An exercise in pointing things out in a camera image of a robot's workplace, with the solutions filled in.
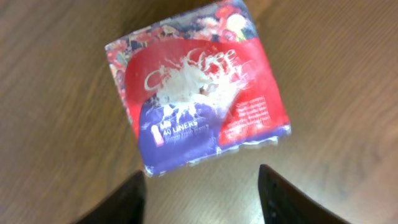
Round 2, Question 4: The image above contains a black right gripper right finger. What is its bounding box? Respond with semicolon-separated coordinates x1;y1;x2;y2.
257;164;348;224

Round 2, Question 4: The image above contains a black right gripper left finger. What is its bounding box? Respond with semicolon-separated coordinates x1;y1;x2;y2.
73;170;146;224

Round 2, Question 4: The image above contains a purple snack pack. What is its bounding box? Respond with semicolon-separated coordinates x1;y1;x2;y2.
104;1;291;177

